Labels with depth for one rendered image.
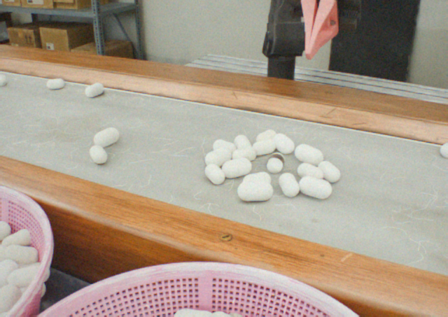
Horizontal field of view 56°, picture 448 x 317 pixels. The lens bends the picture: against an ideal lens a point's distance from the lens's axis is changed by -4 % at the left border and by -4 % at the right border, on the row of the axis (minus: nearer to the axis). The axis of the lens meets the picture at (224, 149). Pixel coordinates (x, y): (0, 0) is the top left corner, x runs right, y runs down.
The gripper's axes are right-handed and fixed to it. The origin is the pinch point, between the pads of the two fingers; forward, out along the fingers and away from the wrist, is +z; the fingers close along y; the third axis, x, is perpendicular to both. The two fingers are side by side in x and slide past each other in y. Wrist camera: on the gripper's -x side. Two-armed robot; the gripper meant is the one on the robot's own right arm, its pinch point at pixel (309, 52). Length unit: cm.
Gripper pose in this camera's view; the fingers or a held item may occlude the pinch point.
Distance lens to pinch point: 60.6
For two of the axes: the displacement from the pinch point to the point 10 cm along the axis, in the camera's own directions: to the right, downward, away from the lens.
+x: 2.7, 4.1, 8.7
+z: -3.2, 8.9, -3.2
